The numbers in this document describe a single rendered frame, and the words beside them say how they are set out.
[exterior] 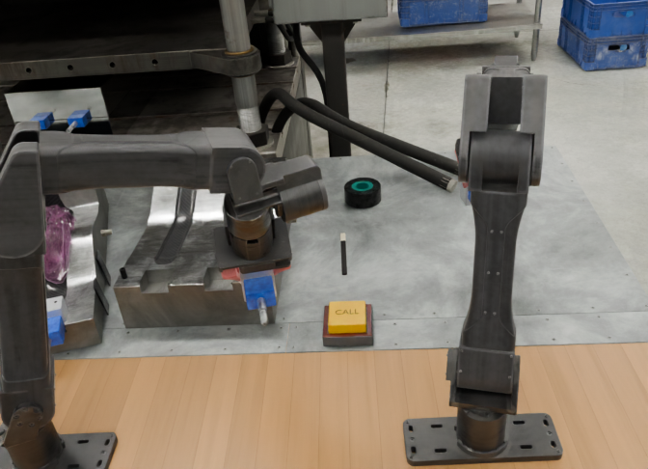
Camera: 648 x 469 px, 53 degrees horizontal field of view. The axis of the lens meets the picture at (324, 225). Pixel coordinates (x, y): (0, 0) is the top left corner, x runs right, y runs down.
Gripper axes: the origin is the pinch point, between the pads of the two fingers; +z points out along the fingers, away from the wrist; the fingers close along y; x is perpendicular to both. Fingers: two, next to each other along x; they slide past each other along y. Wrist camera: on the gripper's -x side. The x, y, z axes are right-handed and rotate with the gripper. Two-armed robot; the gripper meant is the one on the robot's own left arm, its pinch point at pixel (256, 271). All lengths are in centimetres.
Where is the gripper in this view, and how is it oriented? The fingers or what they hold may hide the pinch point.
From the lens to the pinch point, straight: 97.5
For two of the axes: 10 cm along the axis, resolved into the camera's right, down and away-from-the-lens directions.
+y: -9.8, 1.5, -1.2
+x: 1.9, 8.5, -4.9
